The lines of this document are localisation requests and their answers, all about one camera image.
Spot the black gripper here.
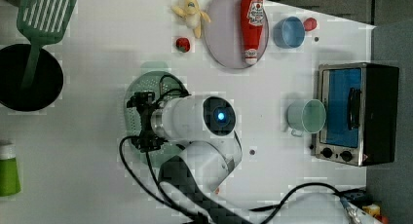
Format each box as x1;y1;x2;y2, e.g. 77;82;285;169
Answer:
127;92;166;153

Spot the mint green oval strainer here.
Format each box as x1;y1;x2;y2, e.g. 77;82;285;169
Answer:
124;61;189;168

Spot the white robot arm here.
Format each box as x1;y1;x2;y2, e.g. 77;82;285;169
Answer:
126;92;252;224

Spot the red toy strawberry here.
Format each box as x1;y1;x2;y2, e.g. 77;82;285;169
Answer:
175;37;191;53

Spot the black round pan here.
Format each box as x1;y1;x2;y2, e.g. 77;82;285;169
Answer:
0;44;63;112

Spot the yellow plush banana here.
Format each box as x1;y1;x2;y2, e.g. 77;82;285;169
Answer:
170;0;211;39

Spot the grey round plate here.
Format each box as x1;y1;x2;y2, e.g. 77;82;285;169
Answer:
205;0;269;69

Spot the green slotted spatula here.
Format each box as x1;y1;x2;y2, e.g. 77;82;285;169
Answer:
17;0;77;89

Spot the green bottle white cap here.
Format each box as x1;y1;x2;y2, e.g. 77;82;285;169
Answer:
0;140;21;197

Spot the red plush ketchup bottle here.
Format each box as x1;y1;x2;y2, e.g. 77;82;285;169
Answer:
241;0;264;65

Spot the mint green mug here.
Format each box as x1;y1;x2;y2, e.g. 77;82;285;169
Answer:
287;99;326;137

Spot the blue bowl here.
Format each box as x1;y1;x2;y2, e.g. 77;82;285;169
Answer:
273;17;305;49

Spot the red toy tomato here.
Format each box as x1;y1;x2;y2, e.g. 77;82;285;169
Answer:
303;18;318;31

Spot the silver toaster oven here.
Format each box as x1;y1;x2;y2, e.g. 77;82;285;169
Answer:
315;62;399;167

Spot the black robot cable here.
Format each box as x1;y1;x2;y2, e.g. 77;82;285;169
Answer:
118;74;361;224

